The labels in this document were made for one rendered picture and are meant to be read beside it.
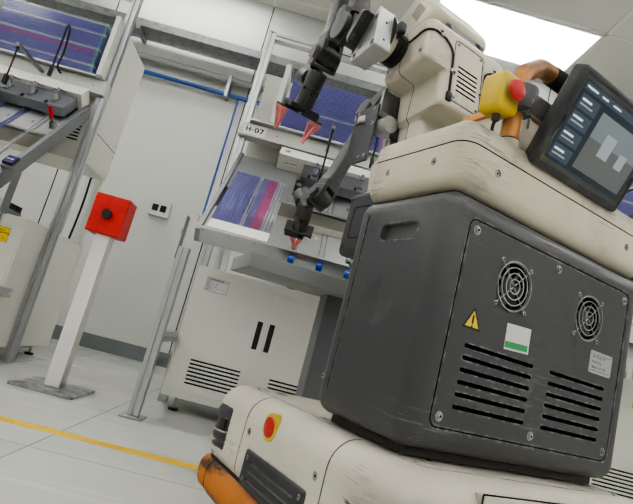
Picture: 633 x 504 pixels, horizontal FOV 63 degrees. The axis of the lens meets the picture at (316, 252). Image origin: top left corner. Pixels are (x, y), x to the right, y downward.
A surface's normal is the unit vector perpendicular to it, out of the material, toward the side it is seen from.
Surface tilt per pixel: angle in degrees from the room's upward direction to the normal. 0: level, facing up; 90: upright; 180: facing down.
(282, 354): 90
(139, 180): 90
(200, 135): 90
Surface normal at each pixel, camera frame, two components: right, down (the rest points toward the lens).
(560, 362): 0.51, -0.03
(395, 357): -0.83, -0.31
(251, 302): 0.08, -0.16
